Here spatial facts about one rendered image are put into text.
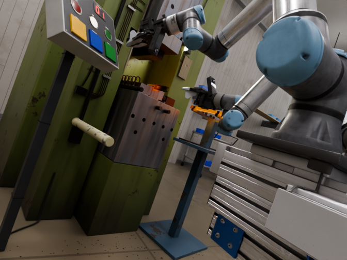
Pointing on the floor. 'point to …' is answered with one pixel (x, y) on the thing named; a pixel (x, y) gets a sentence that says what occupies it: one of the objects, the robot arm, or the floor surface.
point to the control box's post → (35, 148)
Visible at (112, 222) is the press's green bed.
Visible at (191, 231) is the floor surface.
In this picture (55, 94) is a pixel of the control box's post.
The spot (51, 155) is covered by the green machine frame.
